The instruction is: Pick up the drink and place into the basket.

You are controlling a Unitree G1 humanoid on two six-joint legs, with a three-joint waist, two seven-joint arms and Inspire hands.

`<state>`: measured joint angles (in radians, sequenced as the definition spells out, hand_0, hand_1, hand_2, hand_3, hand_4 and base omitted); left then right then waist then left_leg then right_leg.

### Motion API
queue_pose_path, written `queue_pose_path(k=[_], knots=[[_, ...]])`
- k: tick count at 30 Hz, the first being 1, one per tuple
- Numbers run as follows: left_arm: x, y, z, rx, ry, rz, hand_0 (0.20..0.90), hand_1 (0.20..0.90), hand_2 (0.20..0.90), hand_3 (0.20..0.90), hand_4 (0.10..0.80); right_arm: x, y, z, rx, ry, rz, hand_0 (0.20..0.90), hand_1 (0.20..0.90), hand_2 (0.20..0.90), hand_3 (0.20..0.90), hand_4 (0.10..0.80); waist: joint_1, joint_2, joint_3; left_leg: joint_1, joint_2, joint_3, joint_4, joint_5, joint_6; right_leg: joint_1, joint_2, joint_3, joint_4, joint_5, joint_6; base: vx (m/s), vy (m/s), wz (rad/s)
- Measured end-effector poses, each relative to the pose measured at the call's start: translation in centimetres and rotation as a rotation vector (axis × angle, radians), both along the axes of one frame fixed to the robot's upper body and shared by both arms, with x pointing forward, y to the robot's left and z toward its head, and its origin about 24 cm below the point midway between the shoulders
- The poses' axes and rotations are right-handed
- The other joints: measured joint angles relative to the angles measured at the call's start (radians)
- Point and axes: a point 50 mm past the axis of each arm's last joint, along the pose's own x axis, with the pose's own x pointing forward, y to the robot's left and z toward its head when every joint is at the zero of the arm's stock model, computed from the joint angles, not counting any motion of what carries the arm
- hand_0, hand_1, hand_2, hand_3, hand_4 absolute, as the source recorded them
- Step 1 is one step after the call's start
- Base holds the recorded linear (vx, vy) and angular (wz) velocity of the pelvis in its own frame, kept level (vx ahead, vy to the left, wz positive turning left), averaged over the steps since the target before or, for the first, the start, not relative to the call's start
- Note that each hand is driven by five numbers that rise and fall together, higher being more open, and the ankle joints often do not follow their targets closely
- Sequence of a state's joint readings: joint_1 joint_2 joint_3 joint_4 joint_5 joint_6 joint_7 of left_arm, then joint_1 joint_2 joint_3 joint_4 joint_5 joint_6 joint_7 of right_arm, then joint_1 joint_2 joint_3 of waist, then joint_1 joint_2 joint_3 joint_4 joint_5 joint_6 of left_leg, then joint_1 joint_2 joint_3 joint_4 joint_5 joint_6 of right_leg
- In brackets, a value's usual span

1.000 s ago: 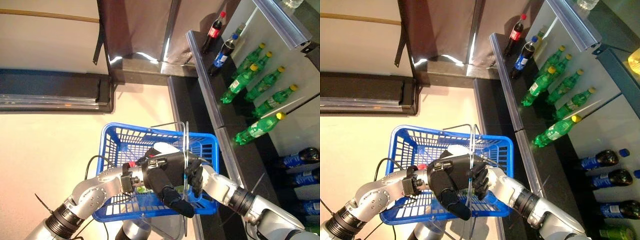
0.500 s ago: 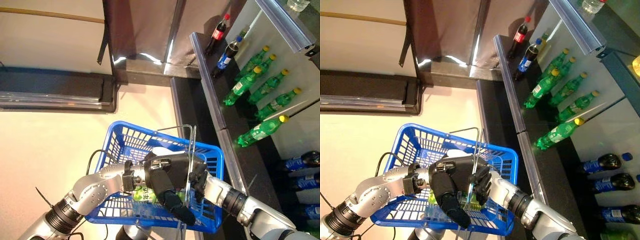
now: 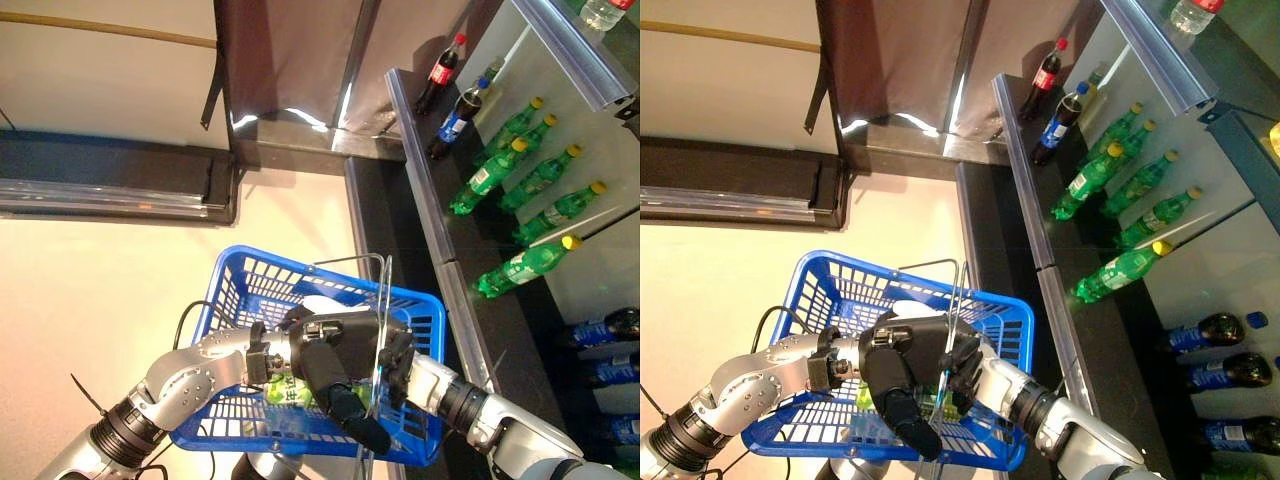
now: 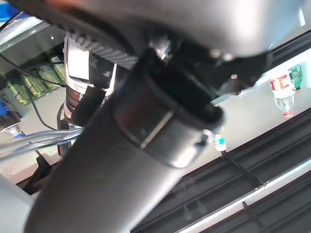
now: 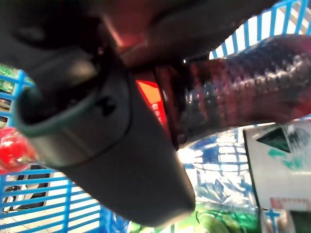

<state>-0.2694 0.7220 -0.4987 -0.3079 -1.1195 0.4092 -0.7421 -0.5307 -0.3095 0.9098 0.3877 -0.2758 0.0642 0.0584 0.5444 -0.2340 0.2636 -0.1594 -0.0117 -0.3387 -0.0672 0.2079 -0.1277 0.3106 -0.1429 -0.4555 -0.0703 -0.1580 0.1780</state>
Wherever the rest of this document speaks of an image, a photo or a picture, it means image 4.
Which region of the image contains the water bottle red label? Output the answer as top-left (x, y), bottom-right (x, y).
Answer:
top-left (269, 74), bottom-right (296, 119)

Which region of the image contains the small water bottle green label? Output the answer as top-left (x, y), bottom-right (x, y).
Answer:
top-left (212, 134), bottom-right (227, 153)

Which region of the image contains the black shelf board clear strip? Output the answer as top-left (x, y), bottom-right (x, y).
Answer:
top-left (0, 12), bottom-right (69, 73)

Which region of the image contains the silver robot left leg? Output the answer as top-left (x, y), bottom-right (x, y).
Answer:
top-left (0, 174), bottom-right (35, 233)

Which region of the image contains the green plastic bottle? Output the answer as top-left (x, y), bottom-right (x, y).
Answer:
top-left (288, 65), bottom-right (304, 93)

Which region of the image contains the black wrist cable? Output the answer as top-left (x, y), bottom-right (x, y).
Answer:
top-left (0, 53), bottom-right (58, 131)

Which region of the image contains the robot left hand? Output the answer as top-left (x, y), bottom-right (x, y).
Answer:
top-left (14, 0), bottom-right (307, 233)

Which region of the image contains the small Pepsi bottle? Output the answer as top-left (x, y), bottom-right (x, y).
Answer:
top-left (0, 94), bottom-right (25, 139)

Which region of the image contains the dark ribbed shelf board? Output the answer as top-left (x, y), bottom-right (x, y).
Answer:
top-left (131, 114), bottom-right (311, 233)

